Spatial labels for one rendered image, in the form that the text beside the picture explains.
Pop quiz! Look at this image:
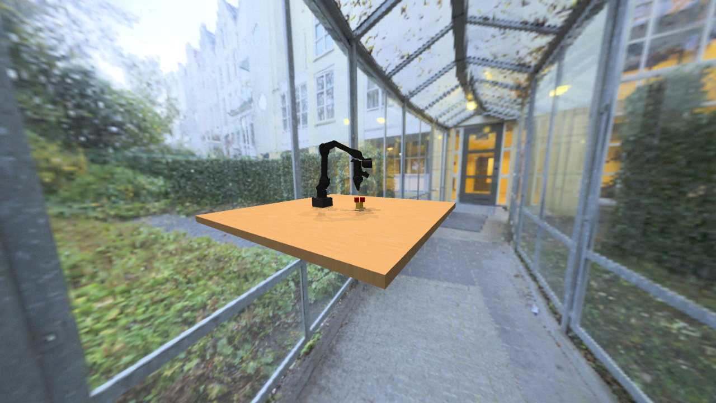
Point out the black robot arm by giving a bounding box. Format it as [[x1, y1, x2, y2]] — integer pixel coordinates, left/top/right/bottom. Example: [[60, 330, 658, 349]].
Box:
[[316, 140, 373, 198]]

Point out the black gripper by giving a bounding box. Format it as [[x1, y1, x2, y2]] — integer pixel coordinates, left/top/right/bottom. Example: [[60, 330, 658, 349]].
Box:
[[353, 168, 363, 191]]

